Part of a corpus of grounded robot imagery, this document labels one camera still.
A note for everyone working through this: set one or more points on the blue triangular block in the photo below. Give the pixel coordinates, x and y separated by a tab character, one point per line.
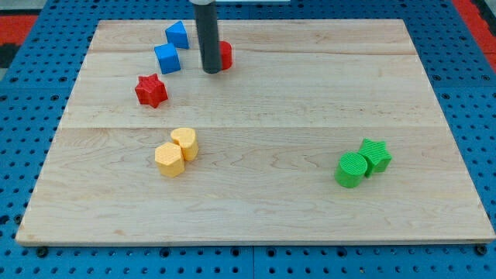
177	35

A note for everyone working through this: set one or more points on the yellow heart block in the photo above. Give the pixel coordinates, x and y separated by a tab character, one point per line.
186	139

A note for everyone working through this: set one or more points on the blue cube block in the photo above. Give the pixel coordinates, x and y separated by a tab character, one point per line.
167	58

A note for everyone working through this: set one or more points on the red star block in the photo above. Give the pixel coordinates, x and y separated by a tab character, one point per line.
151	91

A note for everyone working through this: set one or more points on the green star block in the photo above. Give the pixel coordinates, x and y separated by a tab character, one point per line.
376	155

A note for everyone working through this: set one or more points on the light wooden board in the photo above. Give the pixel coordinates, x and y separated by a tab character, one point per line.
271	130

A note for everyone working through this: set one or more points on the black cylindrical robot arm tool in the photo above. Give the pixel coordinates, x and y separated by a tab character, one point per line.
205	13

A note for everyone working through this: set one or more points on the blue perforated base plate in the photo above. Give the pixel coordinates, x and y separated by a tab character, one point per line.
38	84

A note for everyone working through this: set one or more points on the red cylinder block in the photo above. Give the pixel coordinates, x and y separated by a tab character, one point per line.
226	54

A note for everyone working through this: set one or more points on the yellow hexagon block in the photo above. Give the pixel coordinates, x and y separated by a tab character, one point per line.
169	159

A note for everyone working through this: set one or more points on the green cylinder block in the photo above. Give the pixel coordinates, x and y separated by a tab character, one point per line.
350	170

